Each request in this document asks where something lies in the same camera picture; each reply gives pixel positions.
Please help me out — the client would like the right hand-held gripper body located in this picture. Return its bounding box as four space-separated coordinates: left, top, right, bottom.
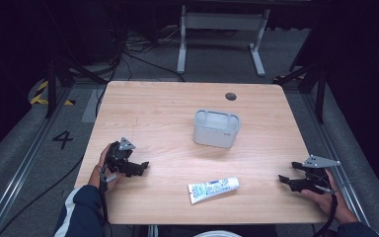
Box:
301 154 341 196

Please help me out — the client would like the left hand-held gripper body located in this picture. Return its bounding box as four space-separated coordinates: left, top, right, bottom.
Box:
105 136 136 175

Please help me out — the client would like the person's left hand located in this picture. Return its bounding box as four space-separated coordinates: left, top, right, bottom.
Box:
88 143 126 194

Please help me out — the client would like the person's right hand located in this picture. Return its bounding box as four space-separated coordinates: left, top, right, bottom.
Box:
300 169 360 225

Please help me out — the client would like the white blue toothpaste tube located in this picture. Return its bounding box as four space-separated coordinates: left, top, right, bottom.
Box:
187 176 241 205

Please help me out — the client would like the black tripod stand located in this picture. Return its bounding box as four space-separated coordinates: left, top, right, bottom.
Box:
273 60 329 125
43 53 109 119

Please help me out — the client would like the grey plastic holder box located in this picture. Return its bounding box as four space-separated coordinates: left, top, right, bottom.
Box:
192 109 242 150

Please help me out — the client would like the white round object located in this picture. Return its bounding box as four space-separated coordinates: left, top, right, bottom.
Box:
192 229 244 237

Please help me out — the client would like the yellow black floor tape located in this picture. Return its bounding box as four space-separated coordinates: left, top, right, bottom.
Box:
29 80 77 107

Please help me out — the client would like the left hand-held gripper cable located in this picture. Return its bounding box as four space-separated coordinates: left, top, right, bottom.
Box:
98 167 117 237

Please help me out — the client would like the hand-held gripper cable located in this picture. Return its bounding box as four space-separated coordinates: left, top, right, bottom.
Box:
98 167 117 237
311 184 340 237

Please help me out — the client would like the right hand-held gripper cable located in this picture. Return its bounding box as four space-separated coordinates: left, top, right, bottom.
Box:
311 184 340 237

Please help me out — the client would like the black floor cable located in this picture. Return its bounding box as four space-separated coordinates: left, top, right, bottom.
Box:
0 154 86 237

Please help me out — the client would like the bundle of black cables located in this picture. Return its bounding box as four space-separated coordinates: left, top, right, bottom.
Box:
93 19 187 119

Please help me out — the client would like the white metal desk frame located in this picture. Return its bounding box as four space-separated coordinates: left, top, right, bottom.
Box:
176 4 271 78

